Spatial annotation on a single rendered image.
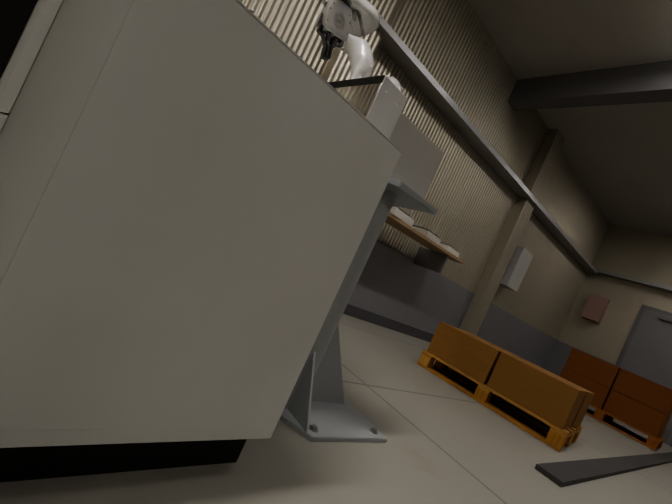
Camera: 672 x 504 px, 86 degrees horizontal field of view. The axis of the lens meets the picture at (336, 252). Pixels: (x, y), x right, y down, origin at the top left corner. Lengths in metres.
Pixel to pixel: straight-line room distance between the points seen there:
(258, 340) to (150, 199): 0.35
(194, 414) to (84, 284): 0.33
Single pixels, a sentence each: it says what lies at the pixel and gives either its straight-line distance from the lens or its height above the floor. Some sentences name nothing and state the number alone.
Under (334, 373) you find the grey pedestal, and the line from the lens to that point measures 1.42.
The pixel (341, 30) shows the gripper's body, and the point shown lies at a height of 1.19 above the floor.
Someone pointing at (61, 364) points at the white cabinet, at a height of 0.22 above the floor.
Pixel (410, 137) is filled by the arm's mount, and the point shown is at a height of 0.97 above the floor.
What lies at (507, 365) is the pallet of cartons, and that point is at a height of 0.34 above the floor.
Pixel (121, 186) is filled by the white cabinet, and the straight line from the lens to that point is 0.61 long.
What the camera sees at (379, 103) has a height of 0.90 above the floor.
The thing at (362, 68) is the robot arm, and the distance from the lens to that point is 1.63.
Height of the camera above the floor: 0.53
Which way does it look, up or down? 1 degrees up
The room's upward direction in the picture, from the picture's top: 25 degrees clockwise
